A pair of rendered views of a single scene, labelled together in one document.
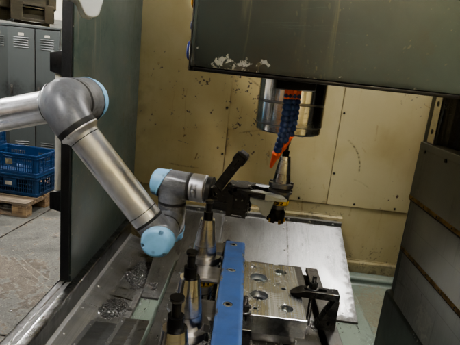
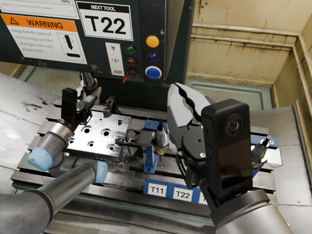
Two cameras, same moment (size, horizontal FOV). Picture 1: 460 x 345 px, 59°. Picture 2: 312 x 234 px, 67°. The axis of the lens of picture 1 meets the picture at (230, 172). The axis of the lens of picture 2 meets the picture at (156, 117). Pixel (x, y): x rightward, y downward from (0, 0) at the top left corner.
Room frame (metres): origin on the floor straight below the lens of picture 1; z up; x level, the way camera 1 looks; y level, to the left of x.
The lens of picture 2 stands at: (0.64, 0.47, 1.93)
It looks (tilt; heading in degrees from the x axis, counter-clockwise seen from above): 53 degrees down; 280
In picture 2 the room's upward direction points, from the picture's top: 1 degrees counter-clockwise
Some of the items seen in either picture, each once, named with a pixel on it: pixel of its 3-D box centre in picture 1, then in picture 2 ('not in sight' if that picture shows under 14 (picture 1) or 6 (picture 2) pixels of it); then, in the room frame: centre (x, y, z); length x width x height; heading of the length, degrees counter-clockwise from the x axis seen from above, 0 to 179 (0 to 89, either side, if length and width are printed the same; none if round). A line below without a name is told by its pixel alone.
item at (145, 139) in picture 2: (207, 247); (145, 138); (0.75, 0.03, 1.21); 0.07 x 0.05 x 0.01; 89
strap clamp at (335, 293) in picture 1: (313, 300); (109, 109); (1.01, -0.26, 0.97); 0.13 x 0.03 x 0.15; 89
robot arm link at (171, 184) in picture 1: (172, 185); (47, 152); (1.06, 0.15, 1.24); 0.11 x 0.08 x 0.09; 77
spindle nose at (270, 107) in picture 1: (290, 107); not in sight; (1.00, -0.13, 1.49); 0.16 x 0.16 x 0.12
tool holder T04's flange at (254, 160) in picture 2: not in sight; (256, 155); (0.37, 0.04, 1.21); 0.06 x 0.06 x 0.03
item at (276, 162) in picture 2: not in sight; (273, 158); (0.31, 0.04, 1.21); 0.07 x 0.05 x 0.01; 89
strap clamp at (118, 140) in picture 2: (242, 326); (129, 145); (0.86, -0.07, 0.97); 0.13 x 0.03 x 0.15; 179
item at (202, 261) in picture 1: (203, 259); (160, 140); (0.70, 0.03, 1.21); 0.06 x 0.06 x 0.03
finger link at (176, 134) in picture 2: not in sight; (185, 130); (0.63, 0.28, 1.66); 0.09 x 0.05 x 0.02; 119
